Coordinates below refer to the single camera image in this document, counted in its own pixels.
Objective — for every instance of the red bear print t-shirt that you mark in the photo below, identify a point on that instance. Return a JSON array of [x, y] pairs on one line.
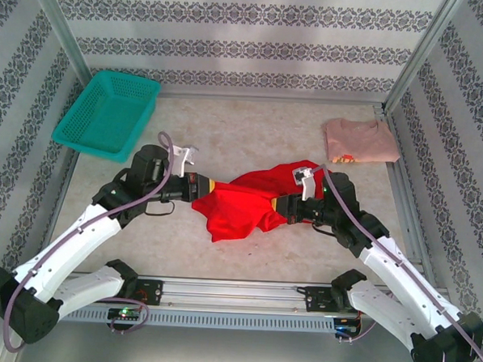
[[231, 213]]

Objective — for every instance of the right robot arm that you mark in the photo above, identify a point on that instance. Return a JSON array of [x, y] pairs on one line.
[[398, 274]]

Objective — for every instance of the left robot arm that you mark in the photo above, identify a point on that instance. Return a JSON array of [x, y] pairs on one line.
[[72, 241]]

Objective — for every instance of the folded pink t-shirt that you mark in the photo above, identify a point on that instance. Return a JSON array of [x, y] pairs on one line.
[[361, 140]]

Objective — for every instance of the teal plastic basket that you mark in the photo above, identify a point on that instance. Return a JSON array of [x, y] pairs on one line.
[[99, 117]]

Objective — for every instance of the aluminium back beam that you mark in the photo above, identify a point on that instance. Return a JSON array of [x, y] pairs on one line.
[[270, 98]]

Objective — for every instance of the small circuit board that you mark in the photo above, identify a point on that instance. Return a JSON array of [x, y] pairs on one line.
[[345, 326], [125, 313]]

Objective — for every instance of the grey metal panel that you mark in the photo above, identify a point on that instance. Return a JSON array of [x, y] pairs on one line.
[[232, 355]]

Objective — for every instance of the aluminium side rail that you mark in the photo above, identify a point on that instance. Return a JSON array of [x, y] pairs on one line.
[[407, 189], [63, 188]]

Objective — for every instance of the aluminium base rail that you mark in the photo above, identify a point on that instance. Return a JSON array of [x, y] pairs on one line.
[[236, 290]]

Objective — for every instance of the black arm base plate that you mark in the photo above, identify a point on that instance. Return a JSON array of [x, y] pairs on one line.
[[316, 300], [150, 291]]

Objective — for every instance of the aluminium frame post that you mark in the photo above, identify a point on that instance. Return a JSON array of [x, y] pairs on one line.
[[57, 25], [421, 56]]

